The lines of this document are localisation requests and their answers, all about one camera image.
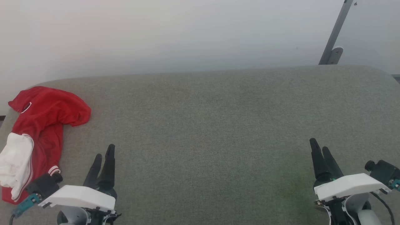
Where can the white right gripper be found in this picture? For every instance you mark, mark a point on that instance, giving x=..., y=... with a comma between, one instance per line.
x=350, y=186

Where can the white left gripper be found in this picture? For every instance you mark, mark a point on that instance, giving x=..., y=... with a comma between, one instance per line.
x=81, y=197

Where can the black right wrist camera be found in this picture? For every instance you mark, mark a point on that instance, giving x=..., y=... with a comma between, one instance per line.
x=382, y=172

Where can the red and white jersey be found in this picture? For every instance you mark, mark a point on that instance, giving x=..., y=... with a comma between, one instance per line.
x=43, y=112

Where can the grey fabric sofa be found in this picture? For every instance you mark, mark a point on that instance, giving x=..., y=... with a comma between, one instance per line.
x=206, y=131

